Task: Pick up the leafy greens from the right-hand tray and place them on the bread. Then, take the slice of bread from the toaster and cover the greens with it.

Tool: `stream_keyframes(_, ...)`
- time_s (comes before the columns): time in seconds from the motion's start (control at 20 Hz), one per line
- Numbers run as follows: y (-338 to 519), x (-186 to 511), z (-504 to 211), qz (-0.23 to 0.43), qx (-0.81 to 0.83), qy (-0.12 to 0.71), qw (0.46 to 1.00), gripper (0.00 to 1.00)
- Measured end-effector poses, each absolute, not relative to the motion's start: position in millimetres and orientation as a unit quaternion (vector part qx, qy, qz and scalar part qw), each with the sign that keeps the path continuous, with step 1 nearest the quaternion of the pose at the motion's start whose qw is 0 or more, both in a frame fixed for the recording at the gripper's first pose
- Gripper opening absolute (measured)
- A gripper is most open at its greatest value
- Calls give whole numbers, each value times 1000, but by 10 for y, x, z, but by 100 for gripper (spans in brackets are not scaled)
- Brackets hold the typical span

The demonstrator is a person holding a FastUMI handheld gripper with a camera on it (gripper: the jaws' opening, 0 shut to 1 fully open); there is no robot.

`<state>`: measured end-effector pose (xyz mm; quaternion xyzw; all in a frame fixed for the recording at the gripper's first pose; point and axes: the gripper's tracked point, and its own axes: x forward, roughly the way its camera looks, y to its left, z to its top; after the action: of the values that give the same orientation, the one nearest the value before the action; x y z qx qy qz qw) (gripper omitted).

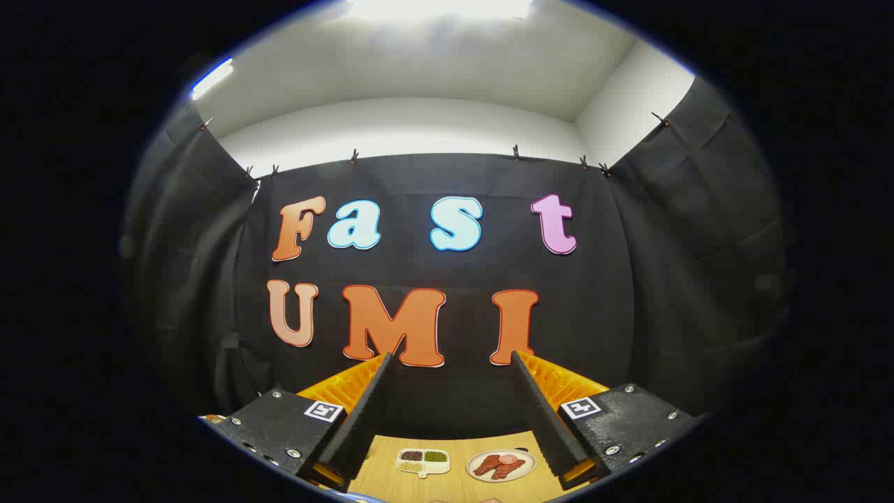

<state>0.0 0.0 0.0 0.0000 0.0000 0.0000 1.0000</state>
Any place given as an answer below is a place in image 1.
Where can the long ceiling light strip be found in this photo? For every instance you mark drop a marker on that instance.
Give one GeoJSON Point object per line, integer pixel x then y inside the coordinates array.
{"type": "Point", "coordinates": [211, 78]}

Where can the dark red beans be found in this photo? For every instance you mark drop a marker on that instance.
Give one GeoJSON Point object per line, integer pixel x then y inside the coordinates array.
{"type": "Point", "coordinates": [411, 455]}

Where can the white divided snack dish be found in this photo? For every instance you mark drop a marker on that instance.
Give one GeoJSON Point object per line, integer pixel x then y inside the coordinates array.
{"type": "Point", "coordinates": [436, 467]}

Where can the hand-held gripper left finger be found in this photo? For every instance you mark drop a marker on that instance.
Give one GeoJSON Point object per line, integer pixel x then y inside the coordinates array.
{"type": "Point", "coordinates": [363, 419]}

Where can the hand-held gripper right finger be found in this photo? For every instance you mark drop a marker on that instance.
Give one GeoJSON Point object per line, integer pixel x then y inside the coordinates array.
{"type": "Point", "coordinates": [545, 426]}

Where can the green mung beans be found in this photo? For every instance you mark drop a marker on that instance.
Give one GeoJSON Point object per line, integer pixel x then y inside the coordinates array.
{"type": "Point", "coordinates": [435, 457]}

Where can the wide ceiling light panel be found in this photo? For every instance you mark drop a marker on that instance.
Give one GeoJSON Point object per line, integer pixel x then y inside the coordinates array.
{"type": "Point", "coordinates": [440, 7]}

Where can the white oval plate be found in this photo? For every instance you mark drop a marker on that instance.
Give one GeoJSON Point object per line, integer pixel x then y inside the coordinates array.
{"type": "Point", "coordinates": [527, 464]}

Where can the yellow soybeans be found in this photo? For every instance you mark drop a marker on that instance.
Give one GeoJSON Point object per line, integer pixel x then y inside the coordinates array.
{"type": "Point", "coordinates": [410, 467]}

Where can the row of black cloth clips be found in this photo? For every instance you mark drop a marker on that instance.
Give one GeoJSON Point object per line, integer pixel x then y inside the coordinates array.
{"type": "Point", "coordinates": [516, 153]}

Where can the brown meat slice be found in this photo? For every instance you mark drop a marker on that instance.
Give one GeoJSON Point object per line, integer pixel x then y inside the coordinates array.
{"type": "Point", "coordinates": [487, 464]}
{"type": "Point", "coordinates": [508, 470]}

